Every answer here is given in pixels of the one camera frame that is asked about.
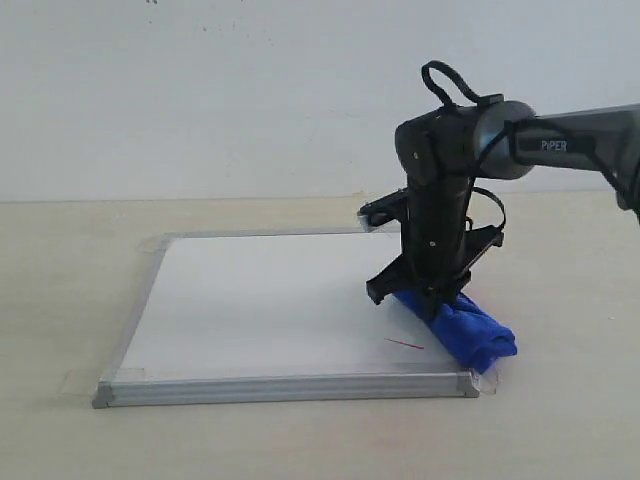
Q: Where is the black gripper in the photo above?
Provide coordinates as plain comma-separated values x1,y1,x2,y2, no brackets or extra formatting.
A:
366,219,503,323

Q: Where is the blue microfibre cloth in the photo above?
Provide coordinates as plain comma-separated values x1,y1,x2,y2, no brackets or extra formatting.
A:
394,290,518,374

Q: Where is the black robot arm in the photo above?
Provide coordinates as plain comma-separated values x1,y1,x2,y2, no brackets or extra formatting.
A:
358,100,639,318

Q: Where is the white board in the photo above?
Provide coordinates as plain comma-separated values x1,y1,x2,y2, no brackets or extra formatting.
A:
92,229,479,409

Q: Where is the clear tape front right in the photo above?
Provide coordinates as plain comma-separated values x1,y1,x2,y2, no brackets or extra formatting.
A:
471,366,501,395

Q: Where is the clear tape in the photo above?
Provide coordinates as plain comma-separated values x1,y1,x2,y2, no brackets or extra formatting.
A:
56,368,146,396
471,366,501,395
136,236,172,255

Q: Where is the clear tape back left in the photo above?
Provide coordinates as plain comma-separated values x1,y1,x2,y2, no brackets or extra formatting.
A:
136,236,172,255

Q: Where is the clear tape front left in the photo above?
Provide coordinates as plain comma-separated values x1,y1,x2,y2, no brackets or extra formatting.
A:
56,368,146,396

